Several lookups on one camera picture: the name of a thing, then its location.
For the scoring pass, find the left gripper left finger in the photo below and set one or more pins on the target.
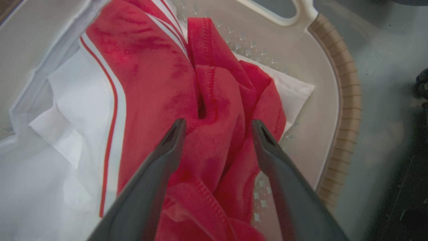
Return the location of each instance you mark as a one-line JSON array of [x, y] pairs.
[[150, 187]]

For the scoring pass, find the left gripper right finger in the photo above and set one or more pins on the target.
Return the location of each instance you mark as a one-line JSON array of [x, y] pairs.
[[287, 187]]

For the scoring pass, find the white woven-rim laundry basket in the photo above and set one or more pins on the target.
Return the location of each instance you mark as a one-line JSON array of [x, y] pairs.
[[317, 100]]

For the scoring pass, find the red garment with white stripes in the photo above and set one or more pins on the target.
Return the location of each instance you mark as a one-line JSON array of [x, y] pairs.
[[150, 83]]

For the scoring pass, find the black blurred object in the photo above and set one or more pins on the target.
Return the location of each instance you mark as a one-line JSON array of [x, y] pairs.
[[422, 85]]

